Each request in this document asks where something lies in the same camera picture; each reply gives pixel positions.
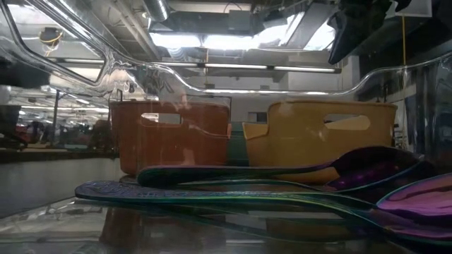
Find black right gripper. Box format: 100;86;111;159
326;0;414;66

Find iridescent rainbow spoon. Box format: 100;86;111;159
136;145;439;193
74;172;452;248
119;178;389;204

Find orange plastic bin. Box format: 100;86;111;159
108;100;233;176

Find ceiling light fixture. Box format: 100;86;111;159
203;62;336;73

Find clear plastic bin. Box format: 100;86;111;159
0;0;452;254

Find yellow plastic bin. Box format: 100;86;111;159
242;100;398;184

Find teal plastic bin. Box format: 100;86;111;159
225;121;250;167

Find background work table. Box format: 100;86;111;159
0;143;117;163

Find dark background box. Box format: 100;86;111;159
0;104;22;138

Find yellow hanging cable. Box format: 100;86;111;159
400;16;406;66

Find hanging yellow cord reel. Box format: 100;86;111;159
38;27;64;49

